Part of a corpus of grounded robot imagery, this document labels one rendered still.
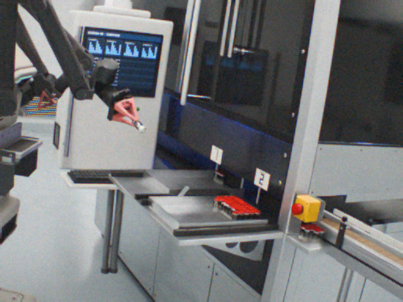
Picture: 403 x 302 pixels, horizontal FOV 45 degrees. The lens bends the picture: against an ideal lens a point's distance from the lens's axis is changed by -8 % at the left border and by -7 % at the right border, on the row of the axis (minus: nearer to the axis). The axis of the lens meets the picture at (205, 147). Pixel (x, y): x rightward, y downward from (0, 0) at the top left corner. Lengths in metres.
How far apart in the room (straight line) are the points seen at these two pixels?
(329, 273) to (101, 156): 1.20
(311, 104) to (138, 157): 1.12
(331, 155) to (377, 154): 0.25
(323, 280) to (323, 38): 0.93
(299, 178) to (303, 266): 0.36
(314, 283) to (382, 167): 0.52
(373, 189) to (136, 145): 1.17
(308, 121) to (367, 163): 0.36
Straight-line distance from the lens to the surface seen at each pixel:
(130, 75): 2.47
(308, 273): 1.98
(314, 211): 1.73
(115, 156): 2.53
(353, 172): 1.93
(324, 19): 1.71
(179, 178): 2.27
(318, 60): 1.71
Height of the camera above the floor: 1.49
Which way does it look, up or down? 12 degrees down
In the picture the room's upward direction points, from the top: 9 degrees clockwise
